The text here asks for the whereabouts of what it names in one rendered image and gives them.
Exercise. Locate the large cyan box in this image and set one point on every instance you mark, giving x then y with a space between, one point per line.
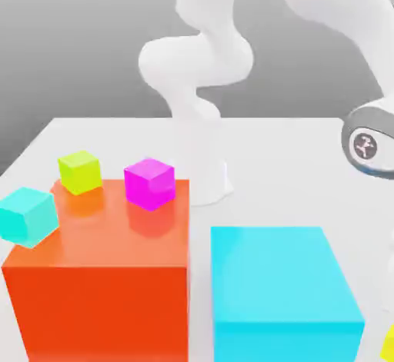
277 282

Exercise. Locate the small magenta cube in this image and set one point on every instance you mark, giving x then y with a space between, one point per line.
150 185

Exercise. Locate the large orange box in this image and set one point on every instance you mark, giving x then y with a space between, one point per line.
101 291

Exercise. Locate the small lime cube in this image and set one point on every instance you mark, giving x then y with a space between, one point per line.
80 173

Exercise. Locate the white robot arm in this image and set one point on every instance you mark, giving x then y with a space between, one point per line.
197 67

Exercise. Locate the small yellow cube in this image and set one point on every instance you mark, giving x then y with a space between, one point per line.
388 345

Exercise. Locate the small turquoise cube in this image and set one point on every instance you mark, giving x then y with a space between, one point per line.
26 217

